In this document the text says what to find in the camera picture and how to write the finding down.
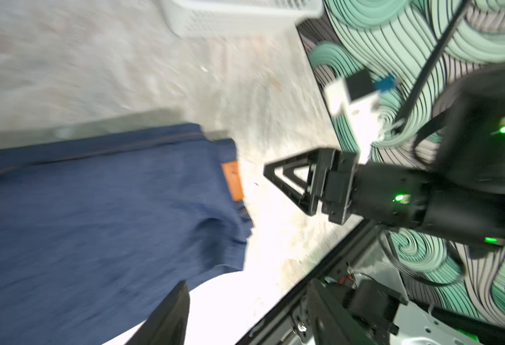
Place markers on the white perforated plastic basket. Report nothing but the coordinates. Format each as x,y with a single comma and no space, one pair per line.
236,18

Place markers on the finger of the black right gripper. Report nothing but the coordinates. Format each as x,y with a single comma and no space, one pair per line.
302,178

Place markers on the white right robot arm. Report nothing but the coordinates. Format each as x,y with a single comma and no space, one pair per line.
459,196

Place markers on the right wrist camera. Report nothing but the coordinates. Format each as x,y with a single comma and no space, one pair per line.
354,107

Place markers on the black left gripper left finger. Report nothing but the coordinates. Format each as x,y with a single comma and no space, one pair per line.
167,323

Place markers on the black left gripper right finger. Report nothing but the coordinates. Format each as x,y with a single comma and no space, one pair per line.
331,322

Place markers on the dark blue denim trousers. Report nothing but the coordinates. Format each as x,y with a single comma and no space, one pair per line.
94,233

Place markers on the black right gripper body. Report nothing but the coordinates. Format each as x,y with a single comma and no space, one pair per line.
389,194

